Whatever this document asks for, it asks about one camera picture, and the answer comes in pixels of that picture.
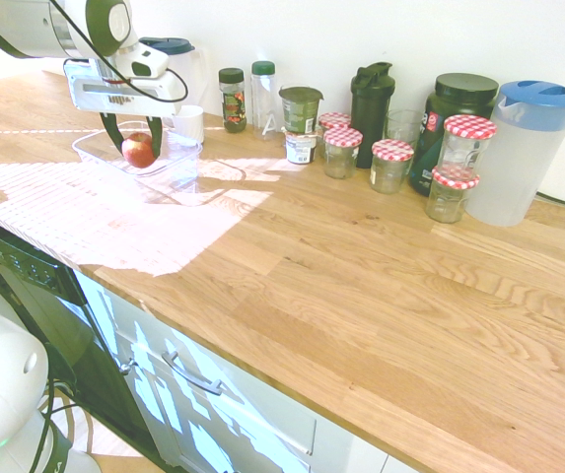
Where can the clear canister with blue lid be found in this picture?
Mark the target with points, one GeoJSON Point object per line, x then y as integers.
{"type": "Point", "coordinates": [176, 45]}

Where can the white kitchen cabinet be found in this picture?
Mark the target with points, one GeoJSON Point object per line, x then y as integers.
{"type": "Point", "coordinates": [242, 409]}

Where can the clear plastic rectangular container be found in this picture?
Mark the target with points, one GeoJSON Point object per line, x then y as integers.
{"type": "Point", "coordinates": [183, 162]}

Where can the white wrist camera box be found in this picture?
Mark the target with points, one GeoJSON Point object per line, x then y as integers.
{"type": "Point", "coordinates": [146, 61]}

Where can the spice jar with dark lid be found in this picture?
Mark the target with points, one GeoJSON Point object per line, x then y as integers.
{"type": "Point", "coordinates": [233, 101]}

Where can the white ceramic mug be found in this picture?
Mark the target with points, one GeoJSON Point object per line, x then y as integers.
{"type": "Point", "coordinates": [190, 123]}

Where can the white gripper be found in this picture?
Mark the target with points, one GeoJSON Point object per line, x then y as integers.
{"type": "Point", "coordinates": [94, 96]}

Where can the clear bottle with green cap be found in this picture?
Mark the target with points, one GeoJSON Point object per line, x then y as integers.
{"type": "Point", "coordinates": [262, 93]}

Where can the jam jar red checked lid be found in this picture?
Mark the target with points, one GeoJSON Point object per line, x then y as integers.
{"type": "Point", "coordinates": [342, 153]}
{"type": "Point", "coordinates": [333, 119]}
{"type": "Point", "coordinates": [449, 197]}
{"type": "Point", "coordinates": [467, 143]}
{"type": "Point", "coordinates": [391, 165]}

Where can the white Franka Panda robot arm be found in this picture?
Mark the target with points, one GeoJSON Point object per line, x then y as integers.
{"type": "Point", "coordinates": [16, 29]}

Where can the white pitcher with blue lid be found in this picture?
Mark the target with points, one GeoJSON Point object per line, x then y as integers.
{"type": "Point", "coordinates": [523, 157]}

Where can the black dishwasher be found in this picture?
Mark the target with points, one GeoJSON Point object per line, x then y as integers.
{"type": "Point", "coordinates": [65, 320]}

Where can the red apple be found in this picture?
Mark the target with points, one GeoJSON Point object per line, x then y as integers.
{"type": "Point", "coordinates": [136, 153]}

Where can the black shaker bottle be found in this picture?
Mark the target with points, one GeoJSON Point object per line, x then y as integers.
{"type": "Point", "coordinates": [371, 113]}

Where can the green plastic yogurt cup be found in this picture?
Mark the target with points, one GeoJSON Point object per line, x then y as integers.
{"type": "Point", "coordinates": [301, 108]}

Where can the silver cabinet knob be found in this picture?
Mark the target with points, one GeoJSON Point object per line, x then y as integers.
{"type": "Point", "coordinates": [127, 366]}

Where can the short clear glass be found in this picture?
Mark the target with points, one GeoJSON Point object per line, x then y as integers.
{"type": "Point", "coordinates": [402, 125]}

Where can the white yogurt cup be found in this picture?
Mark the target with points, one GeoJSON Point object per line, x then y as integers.
{"type": "Point", "coordinates": [301, 148]}

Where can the dark protein powder tub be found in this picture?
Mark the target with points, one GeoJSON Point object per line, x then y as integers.
{"type": "Point", "coordinates": [459, 93]}

